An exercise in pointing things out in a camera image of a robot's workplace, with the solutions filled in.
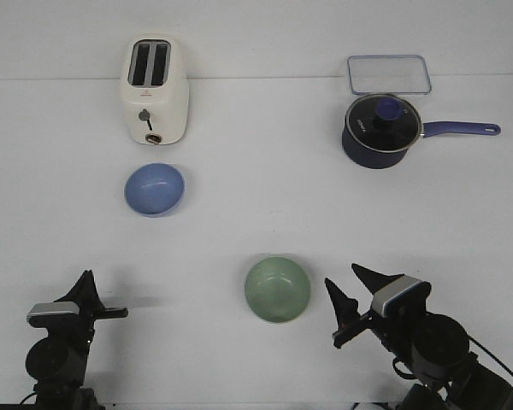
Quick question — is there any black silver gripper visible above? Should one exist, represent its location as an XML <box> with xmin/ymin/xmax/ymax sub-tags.
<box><xmin>27</xmin><ymin>270</ymin><xmax>128</xmax><ymax>342</ymax></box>
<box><xmin>324</xmin><ymin>263</ymin><xmax>431</xmax><ymax>354</ymax></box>

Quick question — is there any green bowl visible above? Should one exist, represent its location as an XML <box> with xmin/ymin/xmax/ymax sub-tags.
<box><xmin>244</xmin><ymin>256</ymin><xmax>311</xmax><ymax>324</ymax></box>

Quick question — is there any blue bowl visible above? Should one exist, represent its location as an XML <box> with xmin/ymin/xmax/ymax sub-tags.
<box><xmin>124</xmin><ymin>162</ymin><xmax>186</xmax><ymax>218</ymax></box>

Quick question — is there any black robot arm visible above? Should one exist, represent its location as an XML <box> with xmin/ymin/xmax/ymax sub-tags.
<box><xmin>324</xmin><ymin>264</ymin><xmax>513</xmax><ymax>409</ymax></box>
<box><xmin>25</xmin><ymin>270</ymin><xmax>128</xmax><ymax>409</ymax></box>

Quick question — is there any dark blue saucepan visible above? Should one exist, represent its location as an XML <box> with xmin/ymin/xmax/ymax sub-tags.
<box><xmin>341</xmin><ymin>93</ymin><xmax>501</xmax><ymax>169</ymax></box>

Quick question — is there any glass pot lid blue knob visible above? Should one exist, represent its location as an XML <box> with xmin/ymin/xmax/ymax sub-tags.
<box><xmin>346</xmin><ymin>94</ymin><xmax>422</xmax><ymax>153</ymax></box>

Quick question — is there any white toaster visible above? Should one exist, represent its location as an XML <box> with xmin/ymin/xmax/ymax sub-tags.
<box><xmin>120</xmin><ymin>34</ymin><xmax>190</xmax><ymax>145</ymax></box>

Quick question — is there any clear container blue rim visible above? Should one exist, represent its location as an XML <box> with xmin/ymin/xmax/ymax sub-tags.
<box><xmin>347</xmin><ymin>55</ymin><xmax>432</xmax><ymax>96</ymax></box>

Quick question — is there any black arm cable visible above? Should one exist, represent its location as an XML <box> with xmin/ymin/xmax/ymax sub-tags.
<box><xmin>469</xmin><ymin>335</ymin><xmax>513</xmax><ymax>396</ymax></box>

